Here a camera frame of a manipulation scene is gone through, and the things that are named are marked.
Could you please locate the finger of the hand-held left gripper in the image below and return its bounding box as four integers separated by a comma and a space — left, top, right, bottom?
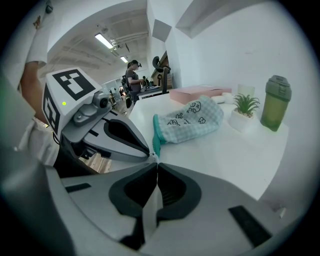
83, 118, 152, 163

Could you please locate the small potted green plant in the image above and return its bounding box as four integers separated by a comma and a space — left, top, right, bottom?
228, 93, 261, 134

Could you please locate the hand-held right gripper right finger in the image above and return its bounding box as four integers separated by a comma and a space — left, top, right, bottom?
139, 162, 299, 256

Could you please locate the pink file box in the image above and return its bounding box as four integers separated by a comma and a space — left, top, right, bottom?
169, 84, 233, 106

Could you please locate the dark desk with white frame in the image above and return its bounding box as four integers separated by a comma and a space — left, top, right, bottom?
136, 86, 164, 100

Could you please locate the person's left forearm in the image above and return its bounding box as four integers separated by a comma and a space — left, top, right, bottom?
19, 59, 48, 121

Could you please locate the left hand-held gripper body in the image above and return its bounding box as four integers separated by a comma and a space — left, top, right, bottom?
41, 66, 113, 161

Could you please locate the person's white shirt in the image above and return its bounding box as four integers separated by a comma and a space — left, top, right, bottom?
14, 0, 61, 167

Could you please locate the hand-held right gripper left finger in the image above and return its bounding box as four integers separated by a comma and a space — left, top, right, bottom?
59, 162, 159, 251

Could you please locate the green drinking bottle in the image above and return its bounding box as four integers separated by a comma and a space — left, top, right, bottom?
259, 74, 293, 133

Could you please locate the white table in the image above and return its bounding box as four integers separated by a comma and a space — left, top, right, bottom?
109, 93, 290, 201

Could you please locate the black office chair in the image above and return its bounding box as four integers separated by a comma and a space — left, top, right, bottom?
151, 56, 174, 95

